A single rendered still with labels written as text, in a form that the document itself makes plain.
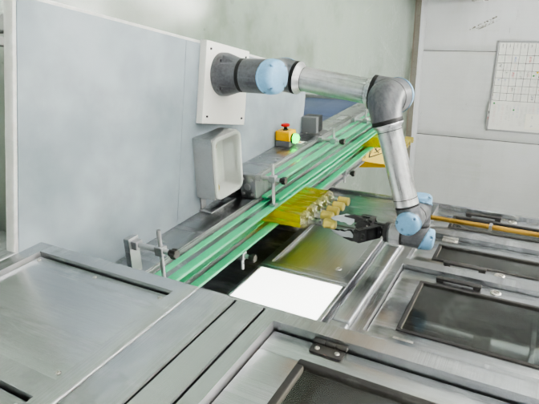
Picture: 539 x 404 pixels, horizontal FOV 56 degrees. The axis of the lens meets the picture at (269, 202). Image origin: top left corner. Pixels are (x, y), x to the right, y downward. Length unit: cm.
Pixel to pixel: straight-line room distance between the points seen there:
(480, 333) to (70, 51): 138
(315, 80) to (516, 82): 597
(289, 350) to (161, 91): 99
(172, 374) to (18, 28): 84
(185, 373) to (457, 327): 102
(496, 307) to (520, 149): 608
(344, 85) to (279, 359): 109
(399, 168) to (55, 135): 97
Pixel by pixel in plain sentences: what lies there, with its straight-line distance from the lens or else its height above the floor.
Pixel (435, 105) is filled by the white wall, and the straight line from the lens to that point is 780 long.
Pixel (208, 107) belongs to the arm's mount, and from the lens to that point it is 179.
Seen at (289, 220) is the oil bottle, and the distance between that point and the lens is 190.
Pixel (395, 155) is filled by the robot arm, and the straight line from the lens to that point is 159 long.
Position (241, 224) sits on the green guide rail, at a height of 93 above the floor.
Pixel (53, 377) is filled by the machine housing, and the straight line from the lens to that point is 92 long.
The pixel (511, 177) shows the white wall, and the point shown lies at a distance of 791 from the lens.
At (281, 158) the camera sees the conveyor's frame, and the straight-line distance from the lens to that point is 211.
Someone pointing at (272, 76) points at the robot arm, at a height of 100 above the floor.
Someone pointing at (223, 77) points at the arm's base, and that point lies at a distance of 177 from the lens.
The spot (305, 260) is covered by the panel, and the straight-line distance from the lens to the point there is 187.
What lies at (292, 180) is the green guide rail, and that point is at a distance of 213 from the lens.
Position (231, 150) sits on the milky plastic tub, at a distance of 188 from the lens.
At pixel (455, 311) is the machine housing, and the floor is 166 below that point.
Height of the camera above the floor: 181
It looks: 27 degrees down
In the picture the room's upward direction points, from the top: 100 degrees clockwise
